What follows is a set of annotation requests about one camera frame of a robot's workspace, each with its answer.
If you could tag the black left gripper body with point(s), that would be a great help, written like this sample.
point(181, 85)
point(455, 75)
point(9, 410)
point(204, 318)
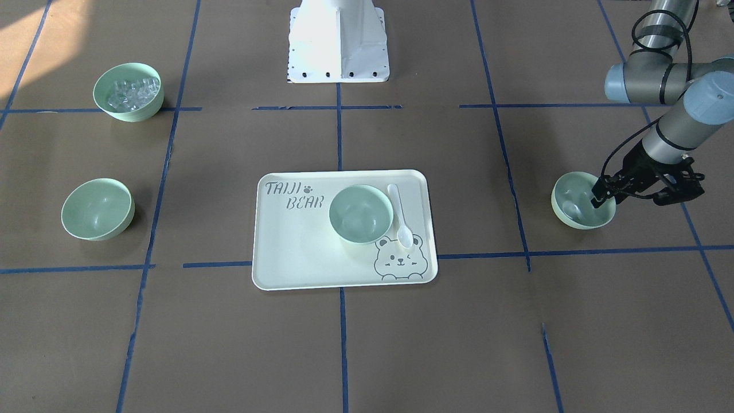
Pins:
point(634, 167)

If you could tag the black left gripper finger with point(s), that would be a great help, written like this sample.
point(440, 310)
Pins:
point(603, 192)

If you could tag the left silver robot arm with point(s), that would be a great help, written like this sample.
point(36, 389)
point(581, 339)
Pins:
point(660, 70)

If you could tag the white plastic spoon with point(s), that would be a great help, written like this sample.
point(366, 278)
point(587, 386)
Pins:
point(404, 233)

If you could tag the green bowl on tray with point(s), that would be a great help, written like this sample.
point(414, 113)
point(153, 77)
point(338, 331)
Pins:
point(361, 214)

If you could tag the pale green serving tray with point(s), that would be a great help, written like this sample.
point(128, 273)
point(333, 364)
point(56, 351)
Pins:
point(295, 246)

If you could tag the green bowl with ice cubes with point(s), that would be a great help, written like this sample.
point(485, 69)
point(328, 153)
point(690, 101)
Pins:
point(130, 92)

